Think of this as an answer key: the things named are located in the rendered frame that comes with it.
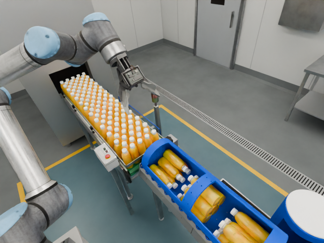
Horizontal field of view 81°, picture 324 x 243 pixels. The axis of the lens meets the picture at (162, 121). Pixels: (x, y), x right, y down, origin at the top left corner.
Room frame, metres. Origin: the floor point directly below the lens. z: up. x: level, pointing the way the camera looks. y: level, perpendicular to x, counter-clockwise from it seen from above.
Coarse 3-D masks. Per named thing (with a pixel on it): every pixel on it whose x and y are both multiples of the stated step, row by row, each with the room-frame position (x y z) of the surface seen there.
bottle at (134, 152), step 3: (135, 147) 1.02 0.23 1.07; (129, 150) 1.01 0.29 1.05; (132, 150) 0.99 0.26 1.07; (135, 150) 0.99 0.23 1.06; (132, 153) 0.98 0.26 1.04; (135, 153) 0.99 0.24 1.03; (138, 153) 1.01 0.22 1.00; (132, 156) 0.99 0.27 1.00; (135, 156) 0.98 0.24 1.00; (138, 156) 1.00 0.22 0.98; (132, 159) 0.99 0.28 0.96; (135, 162) 0.98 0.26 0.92; (138, 162) 0.99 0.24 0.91
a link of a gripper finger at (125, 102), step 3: (126, 90) 0.61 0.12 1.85; (123, 93) 0.62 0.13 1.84; (126, 93) 0.60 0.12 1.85; (123, 96) 0.61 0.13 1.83; (126, 96) 0.58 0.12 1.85; (123, 99) 0.60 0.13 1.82; (126, 99) 0.57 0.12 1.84; (123, 102) 0.59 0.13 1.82; (126, 102) 0.56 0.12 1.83; (123, 105) 0.58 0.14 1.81; (126, 105) 0.57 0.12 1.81; (126, 108) 0.58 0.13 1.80; (126, 111) 0.57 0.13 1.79
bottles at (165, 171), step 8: (160, 160) 0.85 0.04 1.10; (152, 168) 0.78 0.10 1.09; (160, 168) 0.81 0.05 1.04; (168, 168) 0.77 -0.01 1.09; (176, 168) 0.77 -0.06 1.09; (160, 176) 0.71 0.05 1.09; (168, 176) 0.74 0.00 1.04; (176, 176) 0.71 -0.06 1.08; (168, 184) 0.66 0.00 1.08; (176, 184) 0.68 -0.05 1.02; (224, 200) 0.53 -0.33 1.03; (192, 208) 0.48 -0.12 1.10; (216, 208) 0.49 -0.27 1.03; (200, 216) 0.43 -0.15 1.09; (208, 216) 0.45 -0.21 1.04; (232, 224) 0.37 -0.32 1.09; (216, 232) 0.34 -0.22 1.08; (224, 240) 0.30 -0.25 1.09
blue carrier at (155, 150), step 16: (160, 144) 0.87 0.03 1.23; (144, 160) 0.81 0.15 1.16; (192, 160) 0.74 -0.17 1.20; (208, 176) 0.60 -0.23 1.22; (176, 192) 0.65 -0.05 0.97; (192, 192) 0.51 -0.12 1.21; (224, 192) 0.57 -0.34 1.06; (224, 208) 0.50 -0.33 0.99; (240, 208) 0.47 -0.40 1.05; (208, 224) 0.43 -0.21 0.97; (272, 224) 0.32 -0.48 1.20; (272, 240) 0.24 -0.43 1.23
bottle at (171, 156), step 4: (164, 152) 0.88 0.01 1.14; (168, 152) 0.87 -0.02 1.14; (172, 152) 0.87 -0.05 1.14; (164, 156) 0.86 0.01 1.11; (168, 156) 0.84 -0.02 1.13; (172, 156) 0.83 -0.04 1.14; (176, 156) 0.83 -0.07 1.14; (168, 160) 0.83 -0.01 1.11; (172, 160) 0.81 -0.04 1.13; (176, 160) 0.80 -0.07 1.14; (180, 160) 0.79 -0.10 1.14; (176, 164) 0.77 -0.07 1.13; (180, 164) 0.76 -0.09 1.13; (184, 164) 0.77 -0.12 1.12; (180, 168) 0.75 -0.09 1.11
